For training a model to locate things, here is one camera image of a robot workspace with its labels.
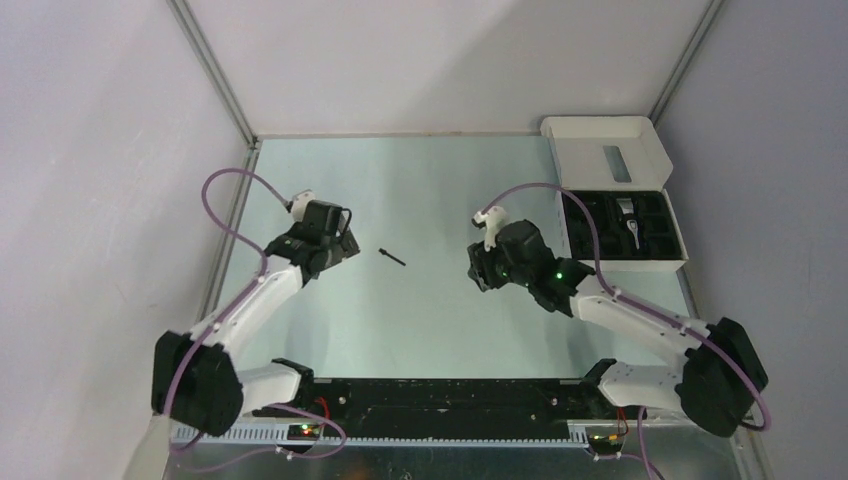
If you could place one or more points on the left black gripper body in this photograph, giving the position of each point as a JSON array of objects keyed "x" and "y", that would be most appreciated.
[{"x": 339, "y": 248}]

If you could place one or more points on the small black cleaning brush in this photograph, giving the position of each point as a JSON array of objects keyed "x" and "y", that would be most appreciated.
[{"x": 392, "y": 257}]

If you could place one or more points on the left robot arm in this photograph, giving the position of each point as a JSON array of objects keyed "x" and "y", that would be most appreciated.
[{"x": 196, "y": 379}]

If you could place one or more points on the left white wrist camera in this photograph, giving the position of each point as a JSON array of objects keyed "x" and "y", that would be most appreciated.
[{"x": 305, "y": 207}]

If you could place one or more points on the black hair trimmer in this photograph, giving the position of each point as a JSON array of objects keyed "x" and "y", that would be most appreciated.
[{"x": 630, "y": 220}]

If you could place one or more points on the white box with black tray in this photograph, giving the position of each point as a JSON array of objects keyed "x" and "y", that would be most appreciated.
[{"x": 599, "y": 159}]

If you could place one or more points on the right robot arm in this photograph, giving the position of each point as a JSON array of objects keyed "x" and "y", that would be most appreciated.
[{"x": 710, "y": 372}]

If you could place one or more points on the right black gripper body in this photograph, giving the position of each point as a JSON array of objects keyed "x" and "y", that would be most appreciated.
[{"x": 493, "y": 268}]

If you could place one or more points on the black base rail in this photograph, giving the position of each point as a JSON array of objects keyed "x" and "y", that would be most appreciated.
[{"x": 455, "y": 409}]

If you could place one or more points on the aluminium frame front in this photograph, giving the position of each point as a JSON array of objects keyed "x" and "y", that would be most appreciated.
[{"x": 273, "y": 443}]

